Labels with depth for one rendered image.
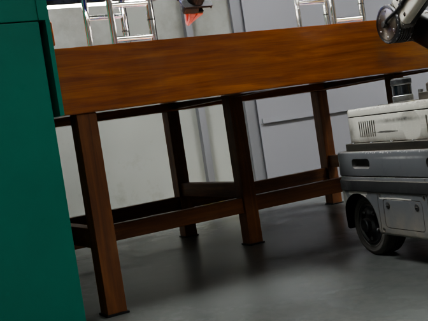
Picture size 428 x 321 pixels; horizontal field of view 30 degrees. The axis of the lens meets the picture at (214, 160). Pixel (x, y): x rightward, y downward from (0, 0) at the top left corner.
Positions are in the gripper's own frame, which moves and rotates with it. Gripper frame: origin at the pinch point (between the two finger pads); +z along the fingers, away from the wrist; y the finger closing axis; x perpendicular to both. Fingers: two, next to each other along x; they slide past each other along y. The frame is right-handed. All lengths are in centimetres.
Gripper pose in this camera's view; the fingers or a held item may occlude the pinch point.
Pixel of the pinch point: (188, 22)
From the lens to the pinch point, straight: 258.0
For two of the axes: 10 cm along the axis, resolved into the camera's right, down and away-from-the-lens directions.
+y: -8.8, 1.6, -4.6
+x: 4.1, 7.4, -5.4
